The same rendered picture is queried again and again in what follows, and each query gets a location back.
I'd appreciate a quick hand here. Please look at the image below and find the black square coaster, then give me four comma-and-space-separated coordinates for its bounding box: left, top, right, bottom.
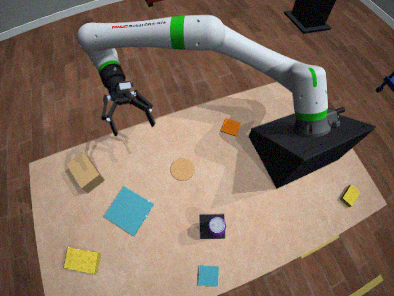
200, 214, 225, 239

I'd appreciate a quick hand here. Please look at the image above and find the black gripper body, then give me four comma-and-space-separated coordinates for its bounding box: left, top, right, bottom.
106, 76, 132, 105

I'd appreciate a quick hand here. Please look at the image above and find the teal flat rectangular slab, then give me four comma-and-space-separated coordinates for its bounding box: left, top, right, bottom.
104, 186, 154, 236

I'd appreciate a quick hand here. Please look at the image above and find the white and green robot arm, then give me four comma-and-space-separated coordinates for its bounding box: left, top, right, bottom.
77, 15, 345, 137

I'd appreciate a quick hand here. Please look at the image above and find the flat light blue square pad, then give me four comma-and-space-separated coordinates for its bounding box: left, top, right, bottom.
198, 266, 219, 286

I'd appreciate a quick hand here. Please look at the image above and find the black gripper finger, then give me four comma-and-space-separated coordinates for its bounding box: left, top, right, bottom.
124, 89, 156, 127
101, 93, 121, 136

